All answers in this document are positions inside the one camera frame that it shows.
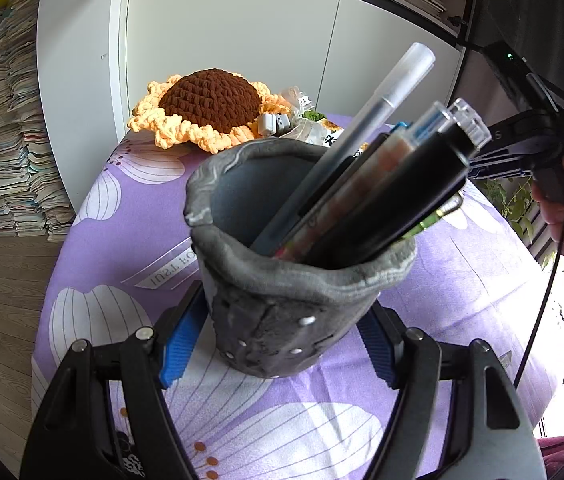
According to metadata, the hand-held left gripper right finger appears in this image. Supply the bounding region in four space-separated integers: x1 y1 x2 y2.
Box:
358 308 548 480

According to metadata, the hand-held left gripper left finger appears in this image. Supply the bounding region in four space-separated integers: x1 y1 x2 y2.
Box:
19 280 210 480

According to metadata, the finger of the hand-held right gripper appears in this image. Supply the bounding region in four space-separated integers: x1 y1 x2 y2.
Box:
467 152 535 181
477 112 553 157

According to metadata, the clear cap gel pen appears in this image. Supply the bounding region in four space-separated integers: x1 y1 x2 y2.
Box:
447 97 493 148

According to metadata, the clear blue pen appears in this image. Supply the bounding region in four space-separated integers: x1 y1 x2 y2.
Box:
402 101 451 151

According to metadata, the grey clay pen holder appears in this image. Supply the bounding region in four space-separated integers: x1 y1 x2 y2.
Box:
185 140 417 378

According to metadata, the thick black pen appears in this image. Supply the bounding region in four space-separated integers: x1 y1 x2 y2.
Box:
307 122 478 267

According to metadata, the clear pen with orange pattern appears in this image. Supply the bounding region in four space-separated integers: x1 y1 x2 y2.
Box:
272 121 415 261

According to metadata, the translucent white gel pen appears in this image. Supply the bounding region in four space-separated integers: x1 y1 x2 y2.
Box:
251 42 436 256

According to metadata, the green potted plant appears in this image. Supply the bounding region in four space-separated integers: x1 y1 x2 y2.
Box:
482 180 539 242

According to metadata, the purple floral tablecloth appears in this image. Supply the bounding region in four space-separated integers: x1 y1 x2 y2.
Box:
32 110 564 480

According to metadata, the clear wrap with white ribbon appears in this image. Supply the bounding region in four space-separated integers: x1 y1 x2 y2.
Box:
279 85 333 148

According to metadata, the small white robot toy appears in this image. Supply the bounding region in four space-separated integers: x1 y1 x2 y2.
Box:
257 112 293 136

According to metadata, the crochet sunflower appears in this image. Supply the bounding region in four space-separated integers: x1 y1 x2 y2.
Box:
128 69 295 155

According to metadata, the white cabinet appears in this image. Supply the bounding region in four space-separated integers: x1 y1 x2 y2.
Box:
36 0 465 211

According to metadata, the tall stack of books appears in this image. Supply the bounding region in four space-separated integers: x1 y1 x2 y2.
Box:
0 0 75 241

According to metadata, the black cable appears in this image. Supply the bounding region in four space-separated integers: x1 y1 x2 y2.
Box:
513 147 564 390

